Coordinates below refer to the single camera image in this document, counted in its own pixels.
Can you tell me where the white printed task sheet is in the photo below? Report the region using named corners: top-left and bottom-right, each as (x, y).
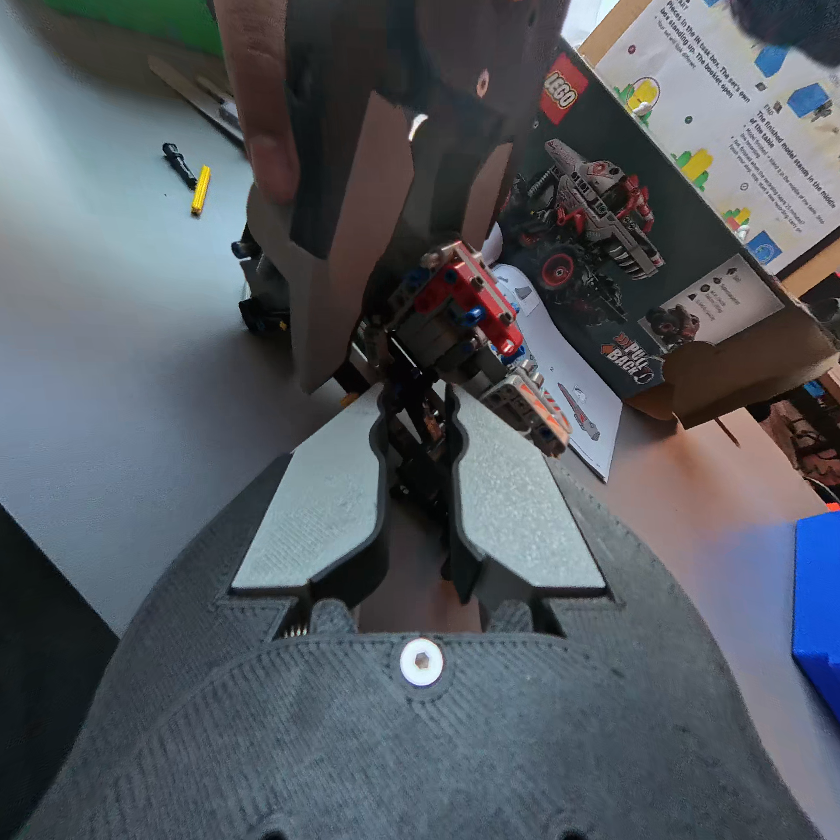
top-left (594, 0), bottom-right (840, 277)

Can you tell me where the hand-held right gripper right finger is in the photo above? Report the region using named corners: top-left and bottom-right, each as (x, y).
top-left (446, 386), bottom-right (609, 605)

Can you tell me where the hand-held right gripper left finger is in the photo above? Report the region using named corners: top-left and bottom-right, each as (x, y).
top-left (230, 382), bottom-right (391, 609)

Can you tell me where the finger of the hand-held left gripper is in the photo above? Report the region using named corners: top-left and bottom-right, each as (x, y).
top-left (458, 140), bottom-right (517, 253)
top-left (298, 91), bottom-right (422, 395)

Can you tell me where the black lego pin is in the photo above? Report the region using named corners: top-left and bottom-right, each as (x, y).
top-left (162, 142), bottom-right (198, 190)

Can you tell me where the lego truck model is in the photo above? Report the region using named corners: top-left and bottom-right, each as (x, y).
top-left (233, 223), bottom-right (572, 581)

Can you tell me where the dark lego set box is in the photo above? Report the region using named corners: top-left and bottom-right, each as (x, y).
top-left (492, 39), bottom-right (840, 427)

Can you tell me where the person's left hand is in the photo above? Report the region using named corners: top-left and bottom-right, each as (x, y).
top-left (213, 0), bottom-right (301, 206)

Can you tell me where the green flat panel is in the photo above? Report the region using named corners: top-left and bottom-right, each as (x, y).
top-left (42, 0), bottom-right (224, 56)

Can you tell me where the blue plastic bin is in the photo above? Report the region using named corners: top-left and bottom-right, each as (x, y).
top-left (791, 512), bottom-right (840, 706)

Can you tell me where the lego instruction booklet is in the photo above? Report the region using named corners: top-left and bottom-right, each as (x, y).
top-left (486, 262), bottom-right (624, 483)

